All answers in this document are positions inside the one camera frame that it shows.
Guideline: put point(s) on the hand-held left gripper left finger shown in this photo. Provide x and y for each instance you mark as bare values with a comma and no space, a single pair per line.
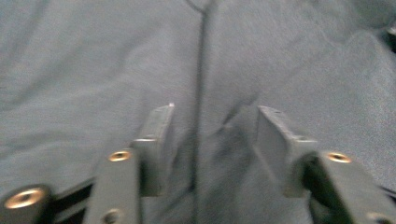
146,161

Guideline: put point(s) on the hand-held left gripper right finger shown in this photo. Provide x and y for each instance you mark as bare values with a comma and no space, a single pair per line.
289,161

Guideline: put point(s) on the dark cloth garment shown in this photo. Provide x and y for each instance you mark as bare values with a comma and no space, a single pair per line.
93,77

